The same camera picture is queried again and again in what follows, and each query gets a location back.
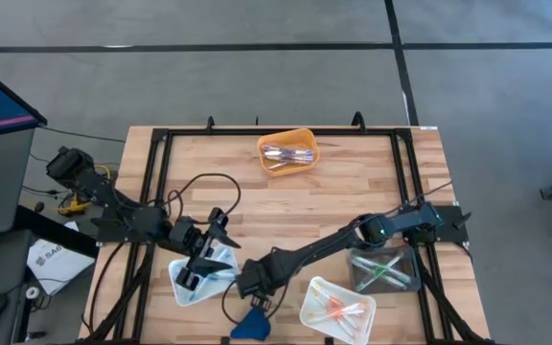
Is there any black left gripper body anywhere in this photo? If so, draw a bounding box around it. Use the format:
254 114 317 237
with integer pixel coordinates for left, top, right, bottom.
168 206 232 292

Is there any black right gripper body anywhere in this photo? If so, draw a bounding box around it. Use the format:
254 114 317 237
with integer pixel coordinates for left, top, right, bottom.
235 256 289 311

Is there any white plastic bin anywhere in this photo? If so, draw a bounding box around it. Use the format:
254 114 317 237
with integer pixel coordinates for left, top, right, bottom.
299 276 378 345
168 243 242 308

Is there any green toothbrush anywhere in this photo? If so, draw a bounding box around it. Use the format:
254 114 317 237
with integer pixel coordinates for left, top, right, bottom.
352 256 411 287
356 252 405 292
354 261 397 290
356 258 402 288

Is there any orange plastic bin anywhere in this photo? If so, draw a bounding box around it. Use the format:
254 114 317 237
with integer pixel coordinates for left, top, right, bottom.
256 127 321 177

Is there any dark grey mesh bin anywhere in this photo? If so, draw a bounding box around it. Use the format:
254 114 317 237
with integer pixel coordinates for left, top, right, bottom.
350 246 422 294

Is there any blue folded cloth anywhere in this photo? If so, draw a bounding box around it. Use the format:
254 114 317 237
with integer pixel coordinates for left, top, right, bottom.
230 306 272 342

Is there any white printed paper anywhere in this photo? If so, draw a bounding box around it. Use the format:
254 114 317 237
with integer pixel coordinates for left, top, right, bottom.
26 220 96 296

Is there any dark grey keyboard tray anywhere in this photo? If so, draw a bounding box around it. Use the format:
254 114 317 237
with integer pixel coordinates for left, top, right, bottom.
0 228 35 345

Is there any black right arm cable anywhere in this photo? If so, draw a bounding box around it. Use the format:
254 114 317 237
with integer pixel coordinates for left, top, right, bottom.
221 280 289 326

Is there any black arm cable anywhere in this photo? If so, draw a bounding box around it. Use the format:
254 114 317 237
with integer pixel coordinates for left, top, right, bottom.
165 172 242 226
221 280 289 326

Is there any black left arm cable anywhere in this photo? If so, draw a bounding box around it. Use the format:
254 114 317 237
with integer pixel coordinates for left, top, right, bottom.
165 172 242 226

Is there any yellow cable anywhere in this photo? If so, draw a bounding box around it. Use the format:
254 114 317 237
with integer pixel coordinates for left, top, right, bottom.
57 162 114 217

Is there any black desk frame bar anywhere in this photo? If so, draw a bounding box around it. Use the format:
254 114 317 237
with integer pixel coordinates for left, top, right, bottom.
12 204 101 259

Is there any thin black monitor cable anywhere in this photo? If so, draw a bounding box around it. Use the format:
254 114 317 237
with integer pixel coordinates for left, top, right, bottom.
39 124 127 144

